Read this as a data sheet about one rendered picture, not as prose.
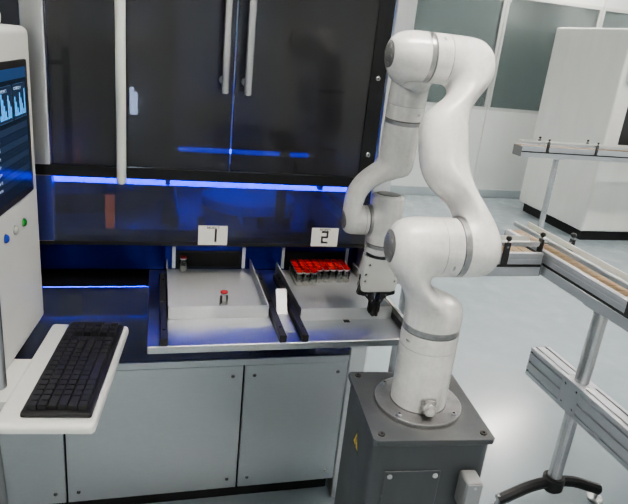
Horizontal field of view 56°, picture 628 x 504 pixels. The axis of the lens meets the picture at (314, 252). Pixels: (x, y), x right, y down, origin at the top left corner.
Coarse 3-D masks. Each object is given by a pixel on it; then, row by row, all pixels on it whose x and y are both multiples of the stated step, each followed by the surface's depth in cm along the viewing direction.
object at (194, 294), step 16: (176, 272) 181; (192, 272) 182; (208, 272) 184; (224, 272) 185; (240, 272) 186; (176, 288) 170; (192, 288) 171; (208, 288) 172; (224, 288) 173; (240, 288) 175; (256, 288) 175; (176, 304) 160; (192, 304) 161; (208, 304) 162; (240, 304) 164; (256, 304) 165
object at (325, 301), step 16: (288, 272) 190; (352, 272) 195; (288, 288) 172; (304, 288) 179; (320, 288) 180; (336, 288) 182; (352, 288) 183; (304, 304) 169; (320, 304) 170; (336, 304) 171; (352, 304) 172; (384, 304) 169; (304, 320) 159
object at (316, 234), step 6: (312, 228) 181; (318, 228) 182; (324, 228) 182; (330, 228) 183; (336, 228) 183; (312, 234) 182; (318, 234) 182; (324, 234) 183; (330, 234) 183; (336, 234) 184; (312, 240) 183; (318, 240) 183; (324, 240) 184; (330, 240) 184; (336, 240) 185; (330, 246) 185; (336, 246) 185
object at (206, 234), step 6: (198, 228) 173; (204, 228) 173; (210, 228) 173; (216, 228) 174; (222, 228) 174; (198, 234) 173; (204, 234) 174; (210, 234) 174; (222, 234) 175; (198, 240) 174; (204, 240) 174; (210, 240) 175; (216, 240) 175; (222, 240) 176
